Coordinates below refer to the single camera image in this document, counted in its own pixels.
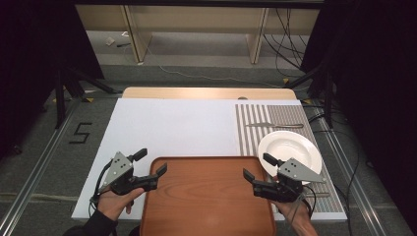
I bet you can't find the light wooden table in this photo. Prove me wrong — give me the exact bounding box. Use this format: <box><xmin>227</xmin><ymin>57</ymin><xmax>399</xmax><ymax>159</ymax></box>
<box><xmin>121</xmin><ymin>86</ymin><xmax>298</xmax><ymax>101</ymax></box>

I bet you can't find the person's right hand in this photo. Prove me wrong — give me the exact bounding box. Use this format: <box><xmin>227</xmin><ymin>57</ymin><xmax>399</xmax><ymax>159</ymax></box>
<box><xmin>270</xmin><ymin>176</ymin><xmax>317</xmax><ymax>232</ymax></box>

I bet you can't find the beige wooden shelf unit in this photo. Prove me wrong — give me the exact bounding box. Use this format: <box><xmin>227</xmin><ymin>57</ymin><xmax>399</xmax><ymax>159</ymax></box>
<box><xmin>75</xmin><ymin>4</ymin><xmax>322</xmax><ymax>65</ymax></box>

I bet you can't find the brown wooden tray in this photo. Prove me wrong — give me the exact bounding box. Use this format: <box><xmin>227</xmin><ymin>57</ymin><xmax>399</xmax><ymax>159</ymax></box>
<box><xmin>140</xmin><ymin>155</ymin><xmax>277</xmax><ymax>236</ymax></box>

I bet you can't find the person's left hand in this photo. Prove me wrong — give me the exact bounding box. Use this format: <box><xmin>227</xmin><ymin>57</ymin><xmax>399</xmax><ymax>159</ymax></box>
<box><xmin>96</xmin><ymin>187</ymin><xmax>146</xmax><ymax>222</ymax></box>

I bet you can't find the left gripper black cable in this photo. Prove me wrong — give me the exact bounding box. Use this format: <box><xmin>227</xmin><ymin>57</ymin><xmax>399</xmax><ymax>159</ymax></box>
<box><xmin>88</xmin><ymin>159</ymin><xmax>114</xmax><ymax>218</ymax></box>

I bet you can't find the silver table knife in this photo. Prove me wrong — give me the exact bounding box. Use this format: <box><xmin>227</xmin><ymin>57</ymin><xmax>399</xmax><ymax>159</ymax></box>
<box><xmin>245</xmin><ymin>121</ymin><xmax>305</xmax><ymax>130</ymax></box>

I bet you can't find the black curtain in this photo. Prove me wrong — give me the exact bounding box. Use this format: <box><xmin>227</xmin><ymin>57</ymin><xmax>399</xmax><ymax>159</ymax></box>
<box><xmin>299</xmin><ymin>0</ymin><xmax>417</xmax><ymax>235</ymax></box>
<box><xmin>0</xmin><ymin>0</ymin><xmax>105</xmax><ymax>161</ymax></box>

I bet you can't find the black floor cable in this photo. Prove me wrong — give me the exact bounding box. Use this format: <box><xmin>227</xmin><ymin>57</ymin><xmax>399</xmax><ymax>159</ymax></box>
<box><xmin>306</xmin><ymin>103</ymin><xmax>362</xmax><ymax>236</ymax></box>

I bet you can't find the black metal stand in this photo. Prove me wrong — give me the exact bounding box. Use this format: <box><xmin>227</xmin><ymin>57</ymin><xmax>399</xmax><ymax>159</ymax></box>
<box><xmin>284</xmin><ymin>60</ymin><xmax>336</xmax><ymax>130</ymax></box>
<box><xmin>53</xmin><ymin>64</ymin><xmax>123</xmax><ymax>130</ymax></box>

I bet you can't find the grey striped placemat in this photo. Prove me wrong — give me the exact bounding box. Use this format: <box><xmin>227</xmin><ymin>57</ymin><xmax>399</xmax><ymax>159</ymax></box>
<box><xmin>234</xmin><ymin>103</ymin><xmax>346</xmax><ymax>214</ymax></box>

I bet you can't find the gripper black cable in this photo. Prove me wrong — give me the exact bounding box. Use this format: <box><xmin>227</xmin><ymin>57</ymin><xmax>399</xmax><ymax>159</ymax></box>
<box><xmin>296</xmin><ymin>184</ymin><xmax>319</xmax><ymax>218</ymax></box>
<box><xmin>88</xmin><ymin>159</ymin><xmax>114</xmax><ymax>218</ymax></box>

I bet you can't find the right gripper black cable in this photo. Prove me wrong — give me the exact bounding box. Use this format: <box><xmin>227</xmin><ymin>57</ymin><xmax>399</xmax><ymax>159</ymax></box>
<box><xmin>296</xmin><ymin>184</ymin><xmax>319</xmax><ymax>218</ymax></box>

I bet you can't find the white table board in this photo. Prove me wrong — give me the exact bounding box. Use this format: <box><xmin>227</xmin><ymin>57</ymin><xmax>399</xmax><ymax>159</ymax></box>
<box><xmin>71</xmin><ymin>97</ymin><xmax>348</xmax><ymax>221</ymax></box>

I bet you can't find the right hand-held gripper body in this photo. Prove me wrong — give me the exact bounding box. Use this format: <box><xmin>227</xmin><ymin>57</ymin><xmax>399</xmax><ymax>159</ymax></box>
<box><xmin>251</xmin><ymin>157</ymin><xmax>328</xmax><ymax>204</ymax></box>

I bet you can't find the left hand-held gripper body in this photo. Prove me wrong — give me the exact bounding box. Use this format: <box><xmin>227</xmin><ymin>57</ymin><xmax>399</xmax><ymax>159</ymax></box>
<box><xmin>98</xmin><ymin>150</ymin><xmax>159</xmax><ymax>197</ymax></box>

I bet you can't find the white plate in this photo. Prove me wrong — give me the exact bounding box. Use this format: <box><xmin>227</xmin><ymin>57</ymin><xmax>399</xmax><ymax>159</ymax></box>
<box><xmin>257</xmin><ymin>130</ymin><xmax>324</xmax><ymax>186</ymax></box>

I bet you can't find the aluminium floor rail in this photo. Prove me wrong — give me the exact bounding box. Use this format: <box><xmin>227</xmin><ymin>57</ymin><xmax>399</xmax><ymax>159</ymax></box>
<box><xmin>0</xmin><ymin>97</ymin><xmax>83</xmax><ymax>236</ymax></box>
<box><xmin>318</xmin><ymin>114</ymin><xmax>389</xmax><ymax>236</ymax></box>

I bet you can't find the bundle of black cables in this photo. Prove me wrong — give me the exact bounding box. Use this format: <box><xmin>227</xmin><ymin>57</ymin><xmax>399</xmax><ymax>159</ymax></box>
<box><xmin>263</xmin><ymin>7</ymin><xmax>317</xmax><ymax>79</ymax></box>

